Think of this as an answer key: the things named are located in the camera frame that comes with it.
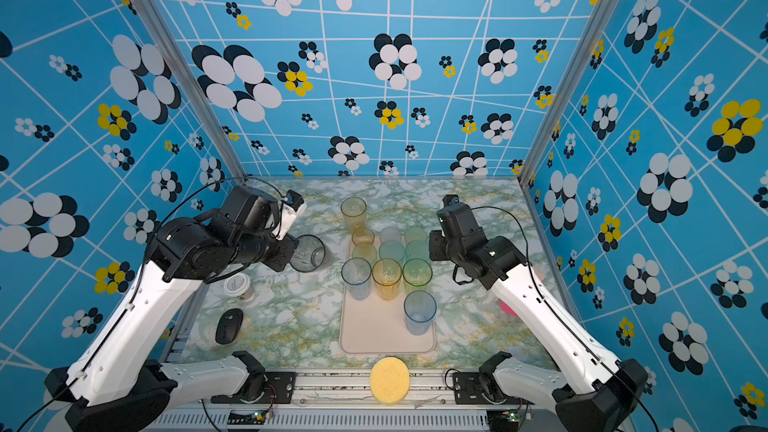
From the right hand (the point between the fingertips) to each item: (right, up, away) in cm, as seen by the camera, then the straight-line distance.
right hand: (439, 238), depth 75 cm
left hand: (-33, 0, -10) cm, 34 cm away
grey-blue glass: (-23, -12, +13) cm, 29 cm away
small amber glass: (-22, -2, +22) cm, 31 cm away
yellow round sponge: (-12, -35, -2) cm, 37 cm away
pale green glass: (-20, -7, +21) cm, 30 cm away
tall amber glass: (-27, +6, +40) cm, 49 cm away
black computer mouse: (-58, -25, +7) cm, 63 cm away
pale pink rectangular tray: (-16, -26, +8) cm, 32 cm away
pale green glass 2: (-4, -1, +21) cm, 22 cm away
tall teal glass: (-12, -5, +14) cm, 19 cm away
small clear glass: (-13, -1, +21) cm, 25 cm away
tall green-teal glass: (-5, -5, +13) cm, 15 cm away
